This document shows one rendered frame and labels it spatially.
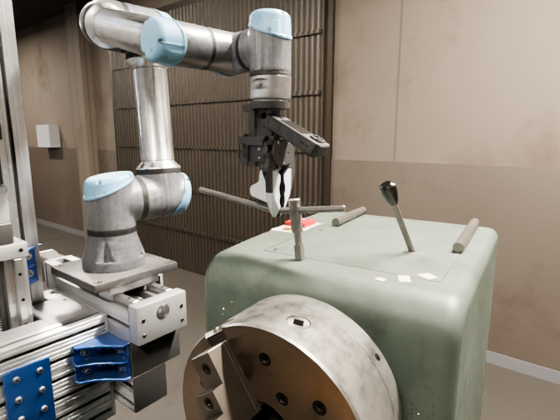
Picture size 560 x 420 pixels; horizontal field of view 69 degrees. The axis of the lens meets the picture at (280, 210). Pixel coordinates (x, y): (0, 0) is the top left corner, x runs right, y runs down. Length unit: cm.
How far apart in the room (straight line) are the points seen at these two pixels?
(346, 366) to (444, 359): 16
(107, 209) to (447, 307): 76
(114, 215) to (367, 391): 71
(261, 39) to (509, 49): 228
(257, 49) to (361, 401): 57
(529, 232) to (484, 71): 102
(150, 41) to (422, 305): 60
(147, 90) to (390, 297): 78
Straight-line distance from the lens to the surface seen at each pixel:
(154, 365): 109
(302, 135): 71
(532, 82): 286
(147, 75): 113
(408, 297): 65
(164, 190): 109
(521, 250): 291
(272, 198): 74
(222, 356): 59
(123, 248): 106
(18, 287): 109
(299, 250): 76
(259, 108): 76
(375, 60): 317
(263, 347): 57
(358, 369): 58
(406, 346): 66
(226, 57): 80
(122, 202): 105
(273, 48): 75
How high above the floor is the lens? 149
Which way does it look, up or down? 10 degrees down
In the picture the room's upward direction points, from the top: straight up
